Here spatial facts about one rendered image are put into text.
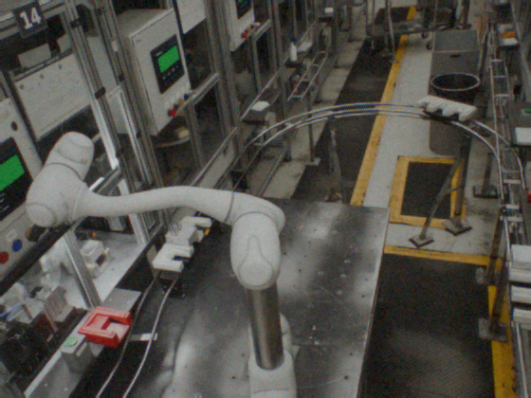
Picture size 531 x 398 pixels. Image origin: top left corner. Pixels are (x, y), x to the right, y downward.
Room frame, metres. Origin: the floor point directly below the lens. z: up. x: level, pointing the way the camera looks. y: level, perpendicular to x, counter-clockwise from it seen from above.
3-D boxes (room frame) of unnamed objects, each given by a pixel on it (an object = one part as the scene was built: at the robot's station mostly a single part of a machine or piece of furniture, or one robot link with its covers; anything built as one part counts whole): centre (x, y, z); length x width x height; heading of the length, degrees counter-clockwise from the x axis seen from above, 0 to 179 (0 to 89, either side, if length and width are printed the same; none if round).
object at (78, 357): (1.23, 0.72, 0.97); 0.08 x 0.08 x 0.12; 67
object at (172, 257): (1.91, 0.38, 0.84); 0.36 x 0.14 x 0.10; 157
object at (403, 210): (3.24, -1.38, 0.01); 1.00 x 0.55 x 0.01; 157
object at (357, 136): (5.81, -1.66, 0.01); 5.85 x 0.59 x 0.01; 157
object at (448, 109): (2.92, -1.30, 0.84); 0.37 x 0.14 x 0.10; 35
